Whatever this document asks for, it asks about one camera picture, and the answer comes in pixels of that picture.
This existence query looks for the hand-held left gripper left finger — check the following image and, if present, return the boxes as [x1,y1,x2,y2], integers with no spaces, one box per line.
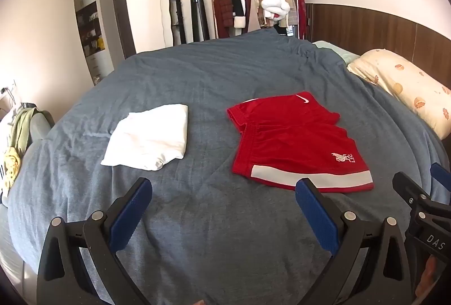
[37,177,154,305]

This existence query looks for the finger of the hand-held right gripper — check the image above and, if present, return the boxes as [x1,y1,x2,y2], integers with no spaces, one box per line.
[393,172,435,209]
[430,163,451,193]

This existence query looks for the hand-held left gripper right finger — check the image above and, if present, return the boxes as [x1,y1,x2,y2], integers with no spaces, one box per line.
[295,178,413,305]

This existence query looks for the red shorts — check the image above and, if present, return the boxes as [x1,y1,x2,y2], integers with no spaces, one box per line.
[226,91,374,192]

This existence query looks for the person's right hand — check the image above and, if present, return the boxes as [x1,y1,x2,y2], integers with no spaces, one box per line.
[416,254,441,299]

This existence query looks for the white folded garment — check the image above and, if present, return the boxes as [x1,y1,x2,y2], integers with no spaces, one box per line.
[100,103,189,172]

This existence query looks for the floral cream pillow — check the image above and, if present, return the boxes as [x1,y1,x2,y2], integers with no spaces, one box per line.
[347,49,451,140]

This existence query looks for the yellow cloth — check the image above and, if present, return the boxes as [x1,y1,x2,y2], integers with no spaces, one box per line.
[2,146,25,193]

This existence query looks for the green garment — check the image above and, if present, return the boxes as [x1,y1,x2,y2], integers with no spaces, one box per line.
[9,107,39,159]

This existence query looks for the blue-grey blanket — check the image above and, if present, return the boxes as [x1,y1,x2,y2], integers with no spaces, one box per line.
[7,28,451,305]

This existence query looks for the dark wooden headboard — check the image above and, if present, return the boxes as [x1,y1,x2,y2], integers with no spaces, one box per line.
[305,3,451,64]

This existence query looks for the black tower fan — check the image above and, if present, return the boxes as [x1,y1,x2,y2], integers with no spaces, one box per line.
[190,0,211,43]

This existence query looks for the arched wall shelf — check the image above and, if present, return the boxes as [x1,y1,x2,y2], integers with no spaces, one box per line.
[73,0,115,86]

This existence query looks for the wavy wall mirror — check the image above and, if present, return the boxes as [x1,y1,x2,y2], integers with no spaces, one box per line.
[157,0,175,46]

